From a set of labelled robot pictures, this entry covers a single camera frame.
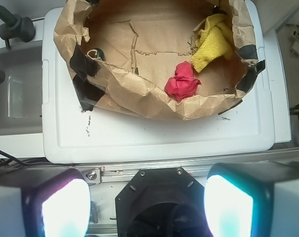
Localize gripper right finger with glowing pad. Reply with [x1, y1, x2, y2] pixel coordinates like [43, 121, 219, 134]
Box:
[204, 161, 299, 237]

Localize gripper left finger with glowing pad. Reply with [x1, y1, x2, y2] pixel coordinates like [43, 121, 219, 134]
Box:
[0, 168, 91, 237]

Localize yellow microfiber cloth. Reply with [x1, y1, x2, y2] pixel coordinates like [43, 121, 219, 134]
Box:
[190, 13, 234, 73]

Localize white plastic bin lid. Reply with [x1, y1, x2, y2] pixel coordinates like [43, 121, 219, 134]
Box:
[42, 8, 275, 163]

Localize clear plastic container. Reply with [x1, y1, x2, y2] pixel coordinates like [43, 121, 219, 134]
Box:
[7, 75, 42, 119]

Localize crumpled red paper ball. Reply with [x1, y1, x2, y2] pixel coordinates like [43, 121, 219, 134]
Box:
[164, 61, 201, 101]

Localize dark green round object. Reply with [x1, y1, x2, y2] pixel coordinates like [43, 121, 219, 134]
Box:
[94, 48, 105, 61]

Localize crumpled brown paper bag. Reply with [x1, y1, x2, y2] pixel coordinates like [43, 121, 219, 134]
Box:
[54, 0, 265, 120]

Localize black cables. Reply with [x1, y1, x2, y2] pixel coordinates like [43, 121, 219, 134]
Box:
[0, 145, 48, 171]

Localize aluminium extrusion rail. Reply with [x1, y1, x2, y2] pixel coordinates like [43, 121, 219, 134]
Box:
[0, 147, 299, 185]

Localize black octagonal mount plate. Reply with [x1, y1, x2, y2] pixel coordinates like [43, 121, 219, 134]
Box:
[115, 167, 212, 237]

